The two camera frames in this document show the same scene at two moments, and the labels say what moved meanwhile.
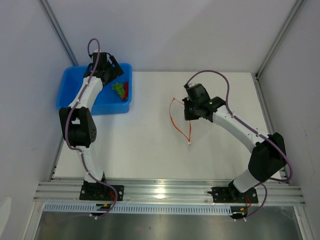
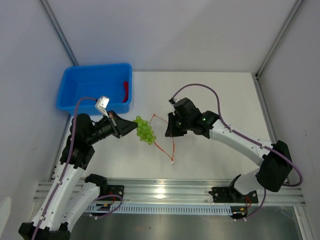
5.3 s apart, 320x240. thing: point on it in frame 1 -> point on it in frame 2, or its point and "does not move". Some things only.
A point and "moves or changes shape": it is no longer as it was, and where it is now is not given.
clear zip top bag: x=177 y=111 moves or changes shape
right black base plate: x=231 y=194 does not move
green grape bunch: x=119 y=88 -> x=144 y=130
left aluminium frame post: x=58 y=30 does not move
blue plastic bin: x=108 y=102 does not move
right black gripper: x=188 y=116 -> x=171 y=131
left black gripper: x=117 y=71 -> x=124 y=126
